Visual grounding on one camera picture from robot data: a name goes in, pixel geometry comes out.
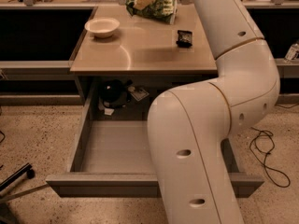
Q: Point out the clear plastic water bottle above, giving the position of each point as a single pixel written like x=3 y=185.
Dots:
x=292 y=53

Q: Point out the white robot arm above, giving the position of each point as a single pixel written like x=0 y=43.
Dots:
x=249 y=80

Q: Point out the small black snack packet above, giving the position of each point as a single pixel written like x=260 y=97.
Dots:
x=184 y=39

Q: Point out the black chair base leg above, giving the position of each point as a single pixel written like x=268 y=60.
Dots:
x=27 y=170

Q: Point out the black device under counter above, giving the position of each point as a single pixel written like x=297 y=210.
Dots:
x=112 y=90

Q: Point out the grey open top drawer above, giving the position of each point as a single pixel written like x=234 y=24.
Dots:
x=109 y=150

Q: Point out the white bowl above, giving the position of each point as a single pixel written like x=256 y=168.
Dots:
x=102 y=27

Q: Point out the grey counter cabinet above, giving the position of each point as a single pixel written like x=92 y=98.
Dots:
x=145 y=47

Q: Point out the green jalapeno chip bag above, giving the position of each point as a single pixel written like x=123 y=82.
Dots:
x=159 y=10

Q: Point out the white tag with marker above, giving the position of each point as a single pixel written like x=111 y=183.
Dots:
x=138 y=93

